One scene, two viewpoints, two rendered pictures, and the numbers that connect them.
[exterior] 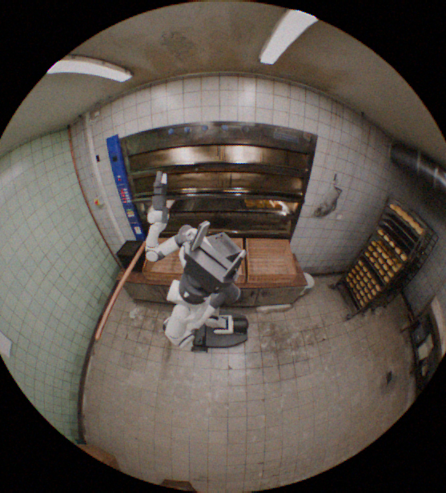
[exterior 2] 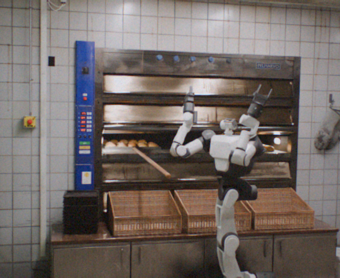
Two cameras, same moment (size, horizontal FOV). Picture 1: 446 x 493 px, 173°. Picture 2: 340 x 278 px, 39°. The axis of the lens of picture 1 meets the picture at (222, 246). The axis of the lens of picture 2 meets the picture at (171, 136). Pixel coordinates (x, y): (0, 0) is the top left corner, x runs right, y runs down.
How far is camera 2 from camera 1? 314 cm
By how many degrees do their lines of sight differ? 39
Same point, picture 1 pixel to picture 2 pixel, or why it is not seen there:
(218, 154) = (204, 86)
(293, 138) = (275, 65)
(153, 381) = not seen: outside the picture
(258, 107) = (241, 38)
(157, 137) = (143, 60)
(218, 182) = (204, 116)
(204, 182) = not seen: hidden behind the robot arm
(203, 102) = (193, 32)
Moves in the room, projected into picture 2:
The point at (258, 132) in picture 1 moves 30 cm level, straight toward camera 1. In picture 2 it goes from (241, 64) to (246, 61)
